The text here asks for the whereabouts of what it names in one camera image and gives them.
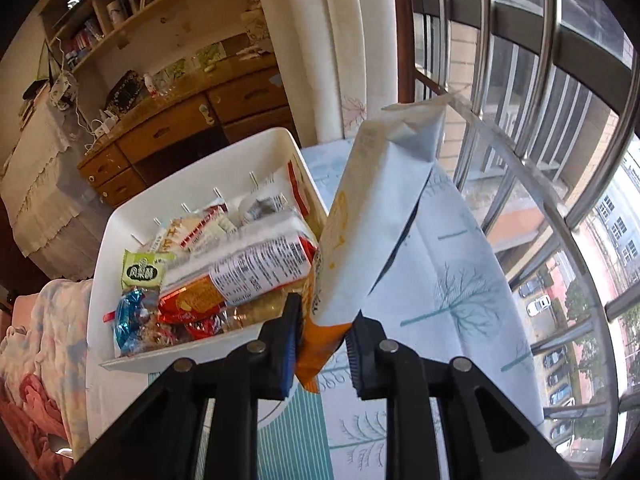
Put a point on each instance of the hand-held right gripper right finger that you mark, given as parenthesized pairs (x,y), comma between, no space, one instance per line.
(356,360)

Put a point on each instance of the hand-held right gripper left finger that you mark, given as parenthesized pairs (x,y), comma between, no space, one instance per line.
(289,355)

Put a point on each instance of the clear rice cracker packet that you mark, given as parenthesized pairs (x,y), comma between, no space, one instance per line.
(252,312)

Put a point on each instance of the red round snack clear wrapper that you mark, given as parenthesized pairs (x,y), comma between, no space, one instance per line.
(202,328)

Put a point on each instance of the orange and white snack packet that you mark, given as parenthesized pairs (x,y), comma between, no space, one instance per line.
(360,220)

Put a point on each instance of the white plastic basket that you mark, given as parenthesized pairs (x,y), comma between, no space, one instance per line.
(225,160)

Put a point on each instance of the red and white biscuit packet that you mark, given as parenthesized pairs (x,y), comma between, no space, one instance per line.
(260,265)

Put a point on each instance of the orange red shiny packet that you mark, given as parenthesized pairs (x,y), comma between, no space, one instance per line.
(192,305)

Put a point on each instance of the leaf print tablecloth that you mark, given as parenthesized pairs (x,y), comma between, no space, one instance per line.
(450,285)

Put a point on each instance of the silver snack packet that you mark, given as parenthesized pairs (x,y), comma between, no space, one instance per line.
(261,208)

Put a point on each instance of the cream biscuit packet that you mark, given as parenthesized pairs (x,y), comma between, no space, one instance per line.
(192,230)

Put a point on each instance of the blue snack packet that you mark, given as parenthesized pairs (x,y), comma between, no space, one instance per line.
(131,312)

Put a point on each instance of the small red white packet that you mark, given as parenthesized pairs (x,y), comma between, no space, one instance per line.
(299,190)

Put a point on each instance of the green snack packet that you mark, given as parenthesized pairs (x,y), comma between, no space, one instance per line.
(144,271)

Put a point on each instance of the pastel floral blanket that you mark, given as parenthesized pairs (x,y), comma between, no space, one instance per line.
(55,320)

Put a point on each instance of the wooden desk with drawers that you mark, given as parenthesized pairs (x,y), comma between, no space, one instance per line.
(170,125)

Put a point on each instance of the pink floral quilt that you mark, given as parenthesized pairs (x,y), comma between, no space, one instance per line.
(30,410)

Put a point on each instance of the white lace cloth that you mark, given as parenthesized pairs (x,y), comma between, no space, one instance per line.
(40,190)

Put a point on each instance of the white curtain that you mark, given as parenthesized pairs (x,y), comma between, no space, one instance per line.
(310,50)

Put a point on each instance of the dark patterned tin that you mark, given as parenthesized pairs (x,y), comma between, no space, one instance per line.
(122,91)

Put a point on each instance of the wooden bookshelf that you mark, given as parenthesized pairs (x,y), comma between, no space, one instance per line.
(165,20)

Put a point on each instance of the row of books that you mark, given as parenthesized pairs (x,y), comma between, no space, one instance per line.
(85,35)

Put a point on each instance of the white cup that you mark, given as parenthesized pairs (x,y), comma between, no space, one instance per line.
(114,11)

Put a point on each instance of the steel window bars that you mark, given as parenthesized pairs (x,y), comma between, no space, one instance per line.
(550,25)

